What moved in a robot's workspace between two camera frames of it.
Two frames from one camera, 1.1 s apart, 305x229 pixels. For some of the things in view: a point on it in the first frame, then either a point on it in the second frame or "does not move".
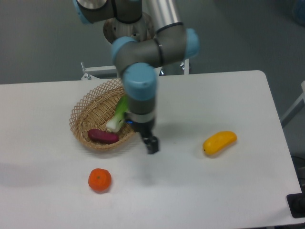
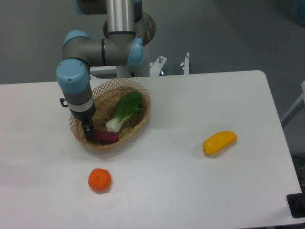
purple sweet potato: (102, 136) does not move
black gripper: (144, 125) to (85, 117)
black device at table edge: (296, 203) does not move
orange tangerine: (99, 179) does not move
